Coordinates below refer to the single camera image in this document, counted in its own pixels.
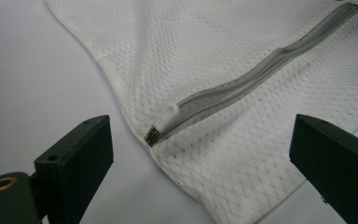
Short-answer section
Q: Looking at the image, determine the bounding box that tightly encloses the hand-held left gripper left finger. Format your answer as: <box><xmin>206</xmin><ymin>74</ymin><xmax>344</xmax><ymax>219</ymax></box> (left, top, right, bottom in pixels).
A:
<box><xmin>34</xmin><ymin>114</ymin><xmax>115</xmax><ymax>224</ymax></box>

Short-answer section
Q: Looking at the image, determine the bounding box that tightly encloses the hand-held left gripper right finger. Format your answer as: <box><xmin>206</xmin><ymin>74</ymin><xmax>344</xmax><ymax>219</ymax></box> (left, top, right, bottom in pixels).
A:
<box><xmin>289</xmin><ymin>113</ymin><xmax>358</xmax><ymax>224</ymax></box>

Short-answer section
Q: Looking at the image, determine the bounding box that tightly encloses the white mesh laundry bag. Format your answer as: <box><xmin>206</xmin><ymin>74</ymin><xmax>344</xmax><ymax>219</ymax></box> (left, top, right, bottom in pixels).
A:
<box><xmin>45</xmin><ymin>0</ymin><xmax>358</xmax><ymax>224</ymax></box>

